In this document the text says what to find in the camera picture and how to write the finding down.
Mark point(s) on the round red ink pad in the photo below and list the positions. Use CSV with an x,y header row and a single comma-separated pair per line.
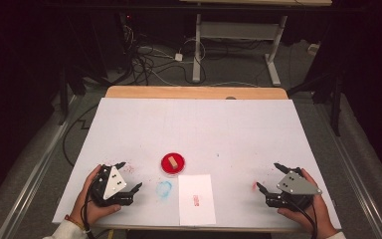
x,y
179,164

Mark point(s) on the white box on floor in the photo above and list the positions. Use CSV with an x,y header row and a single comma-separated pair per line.
x,y
314,49

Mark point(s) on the large white board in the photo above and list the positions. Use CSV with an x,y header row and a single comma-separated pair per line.
x,y
199,129

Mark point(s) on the person's right hand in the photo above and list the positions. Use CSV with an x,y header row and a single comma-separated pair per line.
x,y
321,215

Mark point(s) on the white paper sheet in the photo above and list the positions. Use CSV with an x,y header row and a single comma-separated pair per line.
x,y
197,189

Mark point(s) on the white power adapter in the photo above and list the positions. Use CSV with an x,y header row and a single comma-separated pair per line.
x,y
178,57

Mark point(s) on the small wooden stamp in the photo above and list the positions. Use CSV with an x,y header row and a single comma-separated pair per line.
x,y
172,162

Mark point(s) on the grey metal floor rail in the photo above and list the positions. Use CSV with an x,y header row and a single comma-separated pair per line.
x,y
36,176
354,179

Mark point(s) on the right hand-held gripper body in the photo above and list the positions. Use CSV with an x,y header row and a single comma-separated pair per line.
x,y
296,186

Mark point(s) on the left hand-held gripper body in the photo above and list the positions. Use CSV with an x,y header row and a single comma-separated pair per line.
x,y
114,184

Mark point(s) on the white-framed desk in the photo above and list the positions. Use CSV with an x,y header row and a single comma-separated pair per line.
x,y
238,30

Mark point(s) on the wooden table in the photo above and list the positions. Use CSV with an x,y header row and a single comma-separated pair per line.
x,y
195,92

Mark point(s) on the black metal stand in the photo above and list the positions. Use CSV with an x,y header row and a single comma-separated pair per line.
x,y
336,109
63,99

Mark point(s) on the person's left hand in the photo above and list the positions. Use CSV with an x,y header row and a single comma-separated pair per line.
x,y
94,212

